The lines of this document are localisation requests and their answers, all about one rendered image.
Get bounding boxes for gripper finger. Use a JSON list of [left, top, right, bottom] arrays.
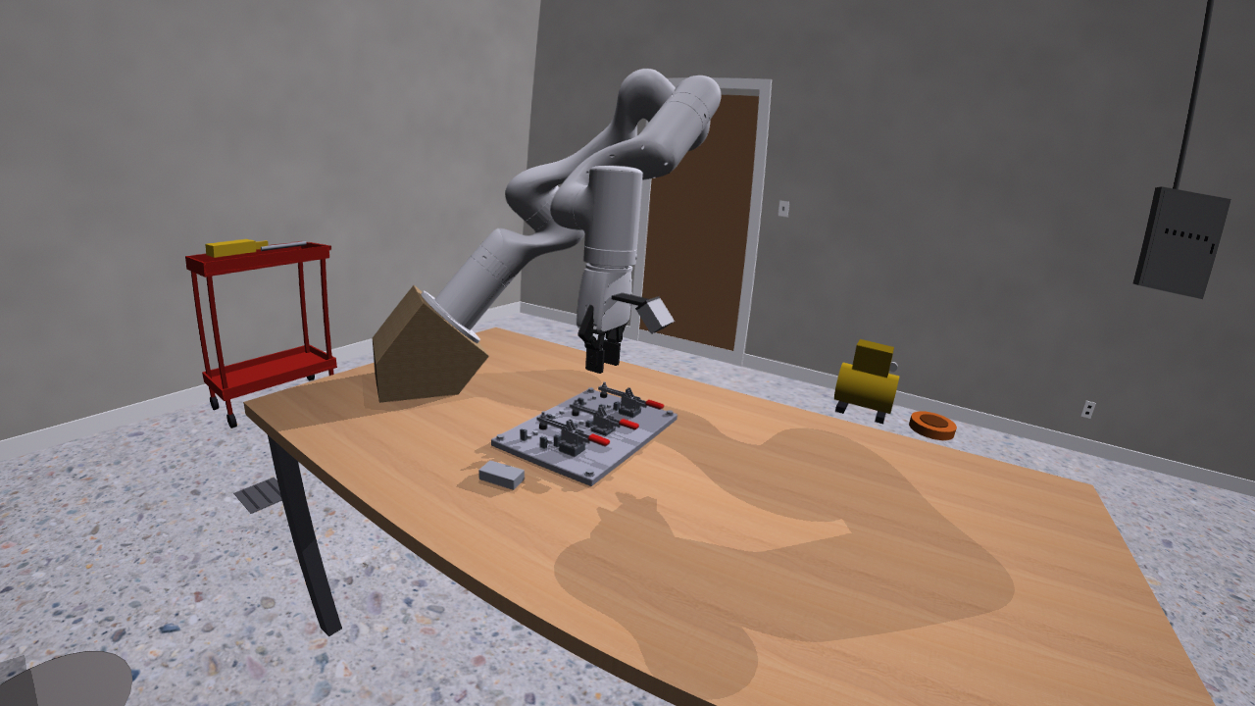
[[602, 324, 628, 366], [577, 305, 605, 374]]

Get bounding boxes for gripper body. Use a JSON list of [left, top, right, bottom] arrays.
[[577, 263, 633, 334]]

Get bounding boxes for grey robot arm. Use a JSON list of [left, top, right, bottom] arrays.
[[420, 69, 722, 344]]

